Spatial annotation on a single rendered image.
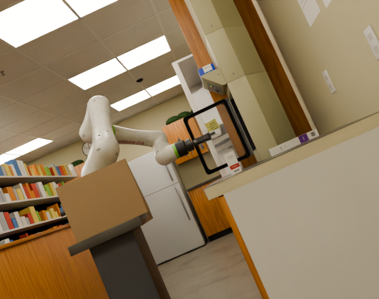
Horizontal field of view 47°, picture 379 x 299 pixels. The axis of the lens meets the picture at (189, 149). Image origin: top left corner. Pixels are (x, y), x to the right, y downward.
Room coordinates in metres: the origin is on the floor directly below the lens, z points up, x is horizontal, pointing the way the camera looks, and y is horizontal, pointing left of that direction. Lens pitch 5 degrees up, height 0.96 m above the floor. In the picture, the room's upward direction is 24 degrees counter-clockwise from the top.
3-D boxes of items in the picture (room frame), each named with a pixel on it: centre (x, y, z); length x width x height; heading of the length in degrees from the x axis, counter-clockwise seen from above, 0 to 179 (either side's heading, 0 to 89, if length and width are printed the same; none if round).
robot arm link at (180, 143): (2.53, 0.04, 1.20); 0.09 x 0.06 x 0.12; 177
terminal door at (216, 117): (2.72, -0.19, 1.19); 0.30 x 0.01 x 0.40; 80
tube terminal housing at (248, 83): (2.53, -0.47, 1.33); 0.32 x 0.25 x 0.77; 177
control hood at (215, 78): (2.54, -0.29, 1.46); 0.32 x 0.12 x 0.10; 177
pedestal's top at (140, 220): (1.92, 0.45, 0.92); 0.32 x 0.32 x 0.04; 89
